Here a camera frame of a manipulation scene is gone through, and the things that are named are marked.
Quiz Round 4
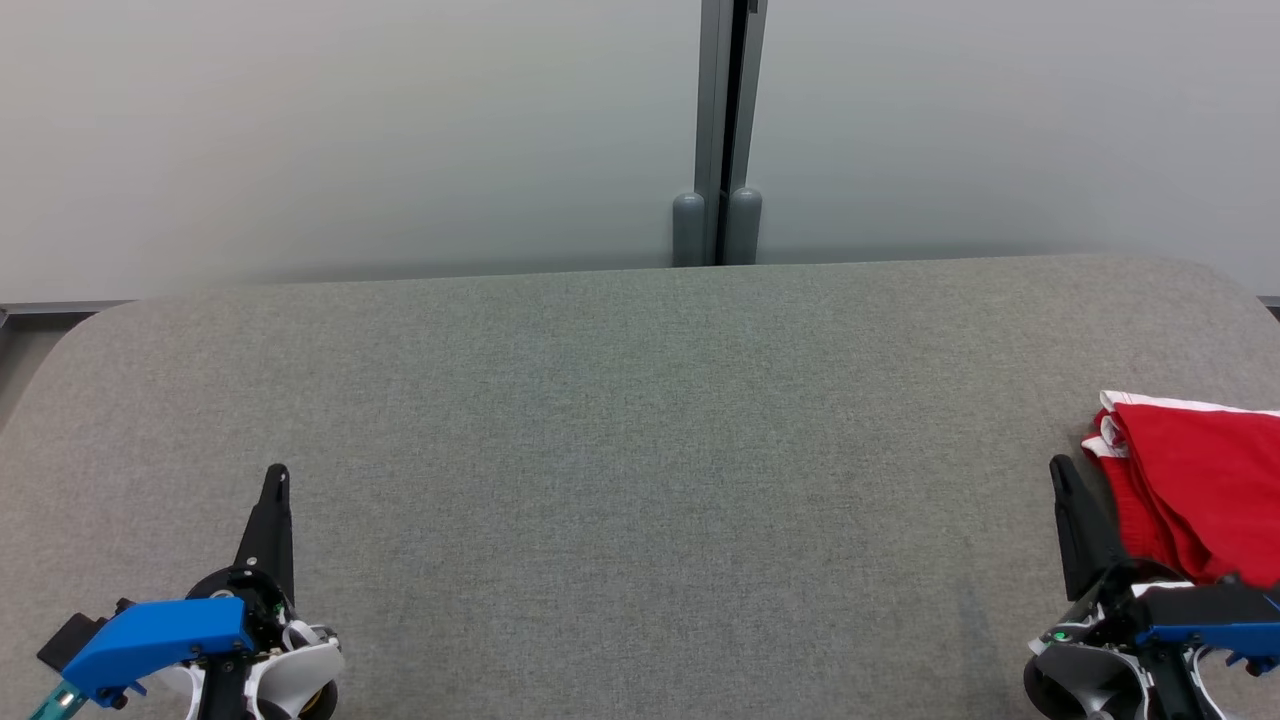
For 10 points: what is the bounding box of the grey cylindrical post foot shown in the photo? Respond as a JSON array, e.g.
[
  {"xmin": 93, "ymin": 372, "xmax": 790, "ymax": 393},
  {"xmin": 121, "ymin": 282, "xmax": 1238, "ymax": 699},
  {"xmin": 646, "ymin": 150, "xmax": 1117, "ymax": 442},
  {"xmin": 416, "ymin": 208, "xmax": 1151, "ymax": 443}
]
[
  {"xmin": 672, "ymin": 192, "xmax": 708, "ymax": 269},
  {"xmin": 724, "ymin": 186, "xmax": 764, "ymax": 267}
]

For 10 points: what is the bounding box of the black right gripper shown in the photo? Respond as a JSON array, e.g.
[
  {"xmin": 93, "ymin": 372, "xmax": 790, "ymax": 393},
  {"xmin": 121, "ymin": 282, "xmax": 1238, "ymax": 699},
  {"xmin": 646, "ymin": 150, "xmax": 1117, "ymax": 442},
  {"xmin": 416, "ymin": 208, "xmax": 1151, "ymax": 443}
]
[{"xmin": 1047, "ymin": 455, "xmax": 1193, "ymax": 643}]

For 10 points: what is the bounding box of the grey metal partition post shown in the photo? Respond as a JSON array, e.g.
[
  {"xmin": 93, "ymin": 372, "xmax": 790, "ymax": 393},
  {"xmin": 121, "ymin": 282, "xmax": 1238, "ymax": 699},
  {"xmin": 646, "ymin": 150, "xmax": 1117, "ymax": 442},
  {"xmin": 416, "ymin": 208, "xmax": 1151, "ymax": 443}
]
[{"xmin": 694, "ymin": 0, "xmax": 770, "ymax": 267}]

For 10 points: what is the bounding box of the blue camera bracket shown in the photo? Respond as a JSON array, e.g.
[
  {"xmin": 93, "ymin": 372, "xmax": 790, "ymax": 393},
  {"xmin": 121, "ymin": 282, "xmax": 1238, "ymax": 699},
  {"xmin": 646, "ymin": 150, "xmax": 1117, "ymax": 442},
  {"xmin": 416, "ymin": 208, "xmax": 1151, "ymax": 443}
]
[
  {"xmin": 60, "ymin": 596, "xmax": 257, "ymax": 703},
  {"xmin": 1135, "ymin": 620, "xmax": 1280, "ymax": 677}
]

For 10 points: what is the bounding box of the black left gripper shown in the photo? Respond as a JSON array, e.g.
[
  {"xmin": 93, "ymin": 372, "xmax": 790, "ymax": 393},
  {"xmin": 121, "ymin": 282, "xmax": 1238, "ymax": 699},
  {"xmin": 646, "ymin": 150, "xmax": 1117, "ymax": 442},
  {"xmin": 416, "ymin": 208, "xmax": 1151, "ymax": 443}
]
[{"xmin": 185, "ymin": 463, "xmax": 299, "ymax": 653}]

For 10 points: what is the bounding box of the blue right camera bracket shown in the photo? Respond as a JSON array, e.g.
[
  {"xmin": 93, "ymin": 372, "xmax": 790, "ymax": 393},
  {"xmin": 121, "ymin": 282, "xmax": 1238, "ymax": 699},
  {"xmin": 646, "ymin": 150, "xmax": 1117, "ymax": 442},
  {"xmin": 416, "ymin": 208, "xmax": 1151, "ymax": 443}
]
[{"xmin": 1135, "ymin": 620, "xmax": 1280, "ymax": 677}]

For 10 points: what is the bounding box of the left black cable teal plug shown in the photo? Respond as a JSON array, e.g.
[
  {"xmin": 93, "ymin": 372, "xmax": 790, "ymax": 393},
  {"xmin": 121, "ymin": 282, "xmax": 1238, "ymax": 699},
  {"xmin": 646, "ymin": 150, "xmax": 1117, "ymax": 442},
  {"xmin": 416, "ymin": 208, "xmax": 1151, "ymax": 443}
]
[{"xmin": 27, "ymin": 680, "xmax": 87, "ymax": 720}]

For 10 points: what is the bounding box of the blue left camera bracket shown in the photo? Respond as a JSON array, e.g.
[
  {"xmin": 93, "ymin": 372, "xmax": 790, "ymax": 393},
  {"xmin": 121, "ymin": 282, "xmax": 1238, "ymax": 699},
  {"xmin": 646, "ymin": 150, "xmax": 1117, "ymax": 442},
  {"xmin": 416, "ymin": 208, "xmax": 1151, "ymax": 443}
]
[{"xmin": 60, "ymin": 596, "xmax": 257, "ymax": 703}]

